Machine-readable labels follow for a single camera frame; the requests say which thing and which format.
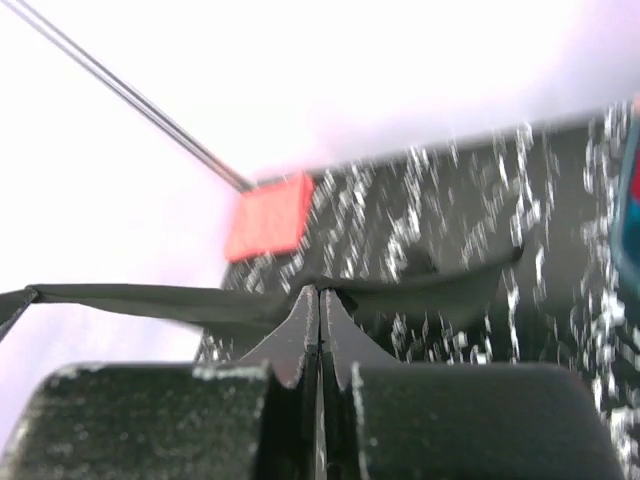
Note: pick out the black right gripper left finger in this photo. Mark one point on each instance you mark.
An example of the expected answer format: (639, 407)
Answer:
(249, 419)

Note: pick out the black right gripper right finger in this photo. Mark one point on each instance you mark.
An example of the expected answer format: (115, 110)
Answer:
(385, 419)

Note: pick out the black t shirt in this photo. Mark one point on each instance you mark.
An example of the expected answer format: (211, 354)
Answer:
(459, 298)

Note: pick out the folded pink t shirt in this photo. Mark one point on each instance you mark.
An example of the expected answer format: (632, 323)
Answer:
(270, 219)

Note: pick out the teal plastic laundry basket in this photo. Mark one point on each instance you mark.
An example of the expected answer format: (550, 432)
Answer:
(624, 238)

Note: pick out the aluminium frame post left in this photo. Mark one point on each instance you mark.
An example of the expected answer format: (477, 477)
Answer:
(128, 94)

